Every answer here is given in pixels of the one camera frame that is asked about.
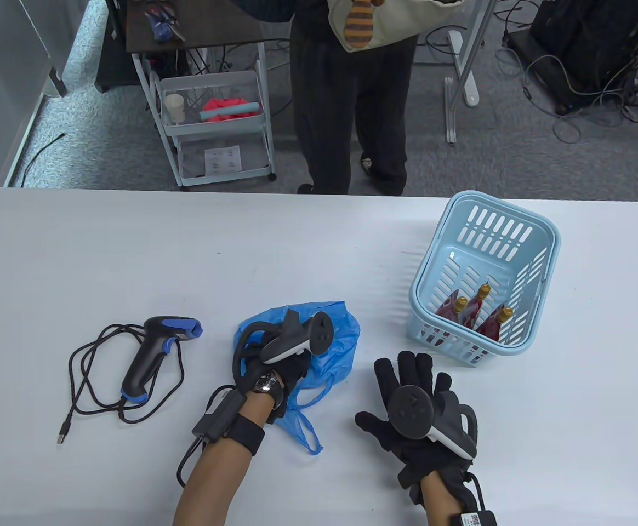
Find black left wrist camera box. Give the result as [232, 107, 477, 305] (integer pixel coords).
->
[192, 386, 248, 442]

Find red ketchup package gold cap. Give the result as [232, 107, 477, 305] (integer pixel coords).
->
[462, 283, 492, 328]
[478, 306, 514, 341]
[436, 293, 469, 324]

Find blue plastic bag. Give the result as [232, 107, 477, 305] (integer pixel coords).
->
[233, 300, 361, 455]

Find grey white left hand controller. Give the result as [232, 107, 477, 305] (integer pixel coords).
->
[233, 310, 337, 395]

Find white rolling cart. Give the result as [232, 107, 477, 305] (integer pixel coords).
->
[133, 41, 277, 191]

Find light blue plastic basket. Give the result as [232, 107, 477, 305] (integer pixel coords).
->
[408, 191, 561, 367]

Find teal roll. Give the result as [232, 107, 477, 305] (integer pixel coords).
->
[199, 101, 260, 122]

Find person's left hand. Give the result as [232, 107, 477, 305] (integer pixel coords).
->
[264, 352, 313, 409]

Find person's left forearm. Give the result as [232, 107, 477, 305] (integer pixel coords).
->
[172, 384, 276, 526]

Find white desk leg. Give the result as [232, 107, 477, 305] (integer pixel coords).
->
[444, 0, 499, 107]

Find black computer case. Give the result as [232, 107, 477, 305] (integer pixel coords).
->
[527, 0, 638, 116]

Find cream cloth bag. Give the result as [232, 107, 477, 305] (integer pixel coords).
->
[327, 0, 465, 53]

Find black cabinet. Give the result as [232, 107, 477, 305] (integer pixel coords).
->
[95, 0, 144, 93]

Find blue packet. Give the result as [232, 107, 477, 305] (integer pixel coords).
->
[144, 3, 185, 42]

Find printed paper sheet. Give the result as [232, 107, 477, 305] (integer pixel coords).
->
[205, 146, 242, 176]

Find person's right hand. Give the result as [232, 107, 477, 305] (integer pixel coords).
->
[355, 351, 480, 510]

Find black floor cable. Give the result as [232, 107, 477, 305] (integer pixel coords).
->
[21, 133, 66, 184]

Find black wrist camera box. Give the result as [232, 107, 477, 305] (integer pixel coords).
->
[192, 386, 248, 442]
[449, 510, 498, 526]

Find white paper cup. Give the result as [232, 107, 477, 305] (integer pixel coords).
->
[164, 94, 186, 125]

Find black arm strap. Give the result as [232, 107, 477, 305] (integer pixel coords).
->
[226, 416, 266, 455]

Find red cloth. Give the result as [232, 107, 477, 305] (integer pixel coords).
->
[203, 96, 261, 122]

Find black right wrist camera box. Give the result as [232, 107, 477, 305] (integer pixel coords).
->
[449, 510, 498, 526]

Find grey metal rails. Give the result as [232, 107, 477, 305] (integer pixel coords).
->
[444, 77, 458, 145]

